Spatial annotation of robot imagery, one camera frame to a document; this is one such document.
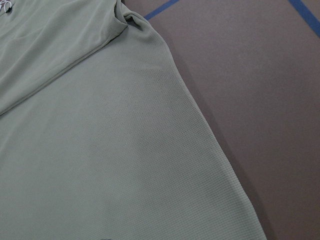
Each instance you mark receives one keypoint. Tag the green long-sleeve shirt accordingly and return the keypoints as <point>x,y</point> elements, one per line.
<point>100,137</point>

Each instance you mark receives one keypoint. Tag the white red Miniso hang tag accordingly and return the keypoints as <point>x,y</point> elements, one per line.
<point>6,6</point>

